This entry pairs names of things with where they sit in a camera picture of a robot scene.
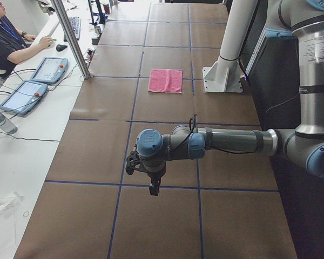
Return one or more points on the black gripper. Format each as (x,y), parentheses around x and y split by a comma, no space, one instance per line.
(154,176)

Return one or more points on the pink grey microfibre towel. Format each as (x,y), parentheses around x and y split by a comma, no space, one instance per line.
(165,81)

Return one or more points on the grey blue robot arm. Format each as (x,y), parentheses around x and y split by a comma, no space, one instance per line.
(303,145)

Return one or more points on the brown paper table cover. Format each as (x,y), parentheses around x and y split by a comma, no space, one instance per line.
(121,184)

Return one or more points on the white pillar with base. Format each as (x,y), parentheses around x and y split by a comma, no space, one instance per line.
(224,74)

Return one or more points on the crumpled white tissue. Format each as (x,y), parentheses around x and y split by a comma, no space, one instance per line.
(12,200)

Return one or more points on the far blue teach pendant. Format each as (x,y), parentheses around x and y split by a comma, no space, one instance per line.
(50,70)

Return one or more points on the blue teach pendant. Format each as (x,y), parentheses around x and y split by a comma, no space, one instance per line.
(24,98)
(50,70)

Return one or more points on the near blue teach pendant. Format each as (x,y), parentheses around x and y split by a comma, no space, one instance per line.
(24,98)

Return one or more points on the grey water bottle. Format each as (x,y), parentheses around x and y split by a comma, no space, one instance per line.
(6,125)

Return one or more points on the black computer mouse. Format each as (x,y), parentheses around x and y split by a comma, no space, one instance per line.
(60,47)

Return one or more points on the metal cup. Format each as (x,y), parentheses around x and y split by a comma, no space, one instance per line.
(98,29)

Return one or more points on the black keyboard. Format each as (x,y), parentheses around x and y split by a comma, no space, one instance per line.
(75,23)

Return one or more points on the person in black shirt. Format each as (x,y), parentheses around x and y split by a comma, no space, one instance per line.
(13,47)

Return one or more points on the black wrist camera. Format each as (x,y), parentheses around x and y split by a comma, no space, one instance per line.
(132,161)

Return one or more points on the aluminium frame post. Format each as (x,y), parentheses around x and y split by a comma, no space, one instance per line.
(64,20)

